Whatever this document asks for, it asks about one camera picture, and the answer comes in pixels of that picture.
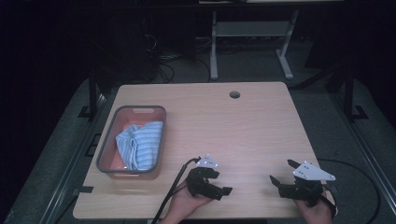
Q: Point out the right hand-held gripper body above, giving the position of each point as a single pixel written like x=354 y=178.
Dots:
x=306 y=183

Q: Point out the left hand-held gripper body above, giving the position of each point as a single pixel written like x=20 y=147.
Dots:
x=198 y=184

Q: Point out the person's left hand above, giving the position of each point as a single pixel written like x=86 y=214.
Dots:
x=182 y=203

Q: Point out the person's right hand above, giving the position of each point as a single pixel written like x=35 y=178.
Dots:
x=314 y=213

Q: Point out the blue striped towel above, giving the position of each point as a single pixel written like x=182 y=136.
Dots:
x=141 y=144

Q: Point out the pink basin with grey rim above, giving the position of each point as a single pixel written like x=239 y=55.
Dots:
x=134 y=116

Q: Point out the black tape strip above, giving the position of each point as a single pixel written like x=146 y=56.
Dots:
x=85 y=189

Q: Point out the grey metal stand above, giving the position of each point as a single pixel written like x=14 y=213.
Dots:
x=249 y=29

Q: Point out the aluminium frame rail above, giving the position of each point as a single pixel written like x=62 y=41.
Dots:
x=70 y=168
x=367 y=149

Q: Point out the black metal post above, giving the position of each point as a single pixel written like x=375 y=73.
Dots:
x=92 y=93
x=349 y=93

